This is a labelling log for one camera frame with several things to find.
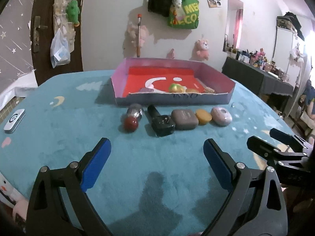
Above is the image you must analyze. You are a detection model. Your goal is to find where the orange grey mop handle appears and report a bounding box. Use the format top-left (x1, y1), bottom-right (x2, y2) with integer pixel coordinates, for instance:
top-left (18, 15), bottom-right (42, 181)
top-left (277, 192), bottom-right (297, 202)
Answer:
top-left (136, 14), bottom-right (142, 58)

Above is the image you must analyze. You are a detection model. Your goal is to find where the pink plush toy right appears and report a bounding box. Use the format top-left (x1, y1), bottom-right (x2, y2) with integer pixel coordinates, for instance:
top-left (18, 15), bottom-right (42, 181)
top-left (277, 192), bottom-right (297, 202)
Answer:
top-left (196, 39), bottom-right (209, 61)

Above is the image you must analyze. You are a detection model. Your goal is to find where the amber dome soap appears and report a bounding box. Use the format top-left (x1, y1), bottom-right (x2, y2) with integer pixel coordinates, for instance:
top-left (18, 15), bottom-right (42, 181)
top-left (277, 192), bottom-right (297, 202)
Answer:
top-left (185, 88), bottom-right (199, 93)
top-left (195, 109), bottom-right (212, 125)

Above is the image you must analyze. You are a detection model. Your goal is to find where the yellow green capybara toy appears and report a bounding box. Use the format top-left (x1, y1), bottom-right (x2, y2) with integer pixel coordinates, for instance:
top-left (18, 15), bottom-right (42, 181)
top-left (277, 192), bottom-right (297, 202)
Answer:
top-left (169, 83), bottom-right (186, 93)

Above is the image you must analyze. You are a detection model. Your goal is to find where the green tote bag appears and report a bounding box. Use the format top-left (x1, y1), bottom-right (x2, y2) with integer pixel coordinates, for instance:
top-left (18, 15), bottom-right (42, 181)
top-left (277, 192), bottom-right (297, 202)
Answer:
top-left (168, 0), bottom-right (200, 29)

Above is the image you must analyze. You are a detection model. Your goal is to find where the white plastic bag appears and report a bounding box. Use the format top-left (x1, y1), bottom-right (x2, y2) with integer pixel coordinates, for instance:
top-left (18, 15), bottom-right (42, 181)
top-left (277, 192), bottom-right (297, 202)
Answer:
top-left (50, 28), bottom-right (70, 68)

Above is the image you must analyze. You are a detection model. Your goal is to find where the amber dome soap front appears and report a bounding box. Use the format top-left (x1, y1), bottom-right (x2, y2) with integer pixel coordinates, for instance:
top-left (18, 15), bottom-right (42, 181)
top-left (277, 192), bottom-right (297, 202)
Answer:
top-left (185, 88), bottom-right (199, 93)

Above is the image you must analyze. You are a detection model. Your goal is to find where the white remote device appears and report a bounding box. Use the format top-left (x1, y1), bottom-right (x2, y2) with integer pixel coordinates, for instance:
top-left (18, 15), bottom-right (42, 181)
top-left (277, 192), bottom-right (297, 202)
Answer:
top-left (4, 109), bottom-right (26, 134)

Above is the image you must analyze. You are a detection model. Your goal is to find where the green dinosaur plush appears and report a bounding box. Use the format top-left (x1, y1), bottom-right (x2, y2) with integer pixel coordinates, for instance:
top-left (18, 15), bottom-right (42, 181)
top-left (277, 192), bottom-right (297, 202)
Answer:
top-left (66, 0), bottom-right (80, 27)

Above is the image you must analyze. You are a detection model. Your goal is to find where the brown eye shadow case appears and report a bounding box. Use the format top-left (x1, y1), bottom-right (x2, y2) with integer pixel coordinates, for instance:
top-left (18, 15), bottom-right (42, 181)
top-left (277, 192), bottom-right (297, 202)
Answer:
top-left (171, 109), bottom-right (199, 131)

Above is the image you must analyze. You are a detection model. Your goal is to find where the pink plush toy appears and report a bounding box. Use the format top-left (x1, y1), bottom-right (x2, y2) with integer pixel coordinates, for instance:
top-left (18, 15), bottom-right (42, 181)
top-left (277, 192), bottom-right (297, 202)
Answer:
top-left (127, 24), bottom-right (149, 48)
top-left (196, 39), bottom-right (209, 61)

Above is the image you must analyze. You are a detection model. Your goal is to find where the purple nail polish bottle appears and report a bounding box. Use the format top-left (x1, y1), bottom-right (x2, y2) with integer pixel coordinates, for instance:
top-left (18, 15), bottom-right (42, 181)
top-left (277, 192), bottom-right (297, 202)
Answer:
top-left (139, 87), bottom-right (154, 93)

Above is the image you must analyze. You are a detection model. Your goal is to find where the pink broom handle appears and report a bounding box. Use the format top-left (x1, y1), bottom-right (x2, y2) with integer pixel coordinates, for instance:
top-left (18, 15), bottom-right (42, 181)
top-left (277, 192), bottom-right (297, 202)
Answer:
top-left (167, 49), bottom-right (175, 59)

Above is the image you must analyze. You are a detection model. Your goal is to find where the silver shiny egg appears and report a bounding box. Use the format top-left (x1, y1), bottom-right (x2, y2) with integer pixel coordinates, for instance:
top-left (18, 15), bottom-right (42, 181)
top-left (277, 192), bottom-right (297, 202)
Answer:
top-left (127, 103), bottom-right (144, 121)

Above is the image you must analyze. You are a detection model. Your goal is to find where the black nail polish bottle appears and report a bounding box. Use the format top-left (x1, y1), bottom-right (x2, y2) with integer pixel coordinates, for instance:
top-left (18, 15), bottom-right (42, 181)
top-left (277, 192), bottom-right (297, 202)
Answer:
top-left (147, 105), bottom-right (175, 137)

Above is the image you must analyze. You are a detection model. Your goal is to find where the dark brown door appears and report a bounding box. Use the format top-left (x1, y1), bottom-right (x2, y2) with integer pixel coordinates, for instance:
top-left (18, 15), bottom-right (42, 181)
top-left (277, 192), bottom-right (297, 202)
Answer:
top-left (31, 0), bottom-right (83, 85)

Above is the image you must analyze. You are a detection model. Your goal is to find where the clear plastic cup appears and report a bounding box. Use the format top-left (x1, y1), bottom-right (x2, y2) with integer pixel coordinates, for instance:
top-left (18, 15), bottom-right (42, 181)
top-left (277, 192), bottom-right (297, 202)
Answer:
top-left (231, 102), bottom-right (240, 109)

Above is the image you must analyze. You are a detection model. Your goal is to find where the pink cardboard tray box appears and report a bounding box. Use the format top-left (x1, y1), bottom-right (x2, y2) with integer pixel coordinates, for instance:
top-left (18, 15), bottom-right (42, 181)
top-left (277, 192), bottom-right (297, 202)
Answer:
top-left (110, 58), bottom-right (235, 105)

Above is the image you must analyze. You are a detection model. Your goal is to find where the teal moon star blanket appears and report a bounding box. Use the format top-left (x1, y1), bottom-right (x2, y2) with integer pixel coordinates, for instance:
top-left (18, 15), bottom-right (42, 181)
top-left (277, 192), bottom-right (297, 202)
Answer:
top-left (1, 70), bottom-right (292, 235)

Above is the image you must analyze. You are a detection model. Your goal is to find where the lilac round case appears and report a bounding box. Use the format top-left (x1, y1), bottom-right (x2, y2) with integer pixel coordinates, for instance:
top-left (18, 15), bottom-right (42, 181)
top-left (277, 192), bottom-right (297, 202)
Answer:
top-left (211, 107), bottom-right (232, 126)

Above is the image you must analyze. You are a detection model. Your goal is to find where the dark cloth covered table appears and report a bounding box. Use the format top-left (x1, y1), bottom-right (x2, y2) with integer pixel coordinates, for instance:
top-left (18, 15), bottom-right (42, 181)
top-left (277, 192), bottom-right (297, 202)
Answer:
top-left (221, 57), bottom-right (294, 97)

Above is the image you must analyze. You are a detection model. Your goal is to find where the pink plush toy centre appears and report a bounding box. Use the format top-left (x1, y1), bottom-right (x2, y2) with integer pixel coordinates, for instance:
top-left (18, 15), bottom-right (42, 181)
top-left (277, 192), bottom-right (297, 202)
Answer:
top-left (127, 24), bottom-right (149, 48)

